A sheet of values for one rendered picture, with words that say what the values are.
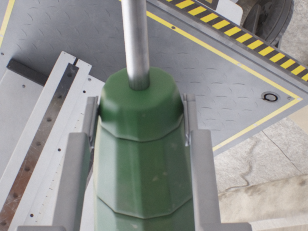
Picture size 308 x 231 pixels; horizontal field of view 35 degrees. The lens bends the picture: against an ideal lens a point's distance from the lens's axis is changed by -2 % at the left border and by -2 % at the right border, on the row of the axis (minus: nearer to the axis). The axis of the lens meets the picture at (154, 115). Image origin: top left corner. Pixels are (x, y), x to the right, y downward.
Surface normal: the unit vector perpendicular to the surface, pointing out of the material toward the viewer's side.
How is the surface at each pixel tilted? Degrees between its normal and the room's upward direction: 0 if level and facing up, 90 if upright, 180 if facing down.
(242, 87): 0
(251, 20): 90
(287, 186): 102
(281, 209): 91
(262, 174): 0
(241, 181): 0
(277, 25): 50
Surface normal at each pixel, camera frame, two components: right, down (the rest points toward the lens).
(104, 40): -0.29, 0.83
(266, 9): -0.91, -0.36
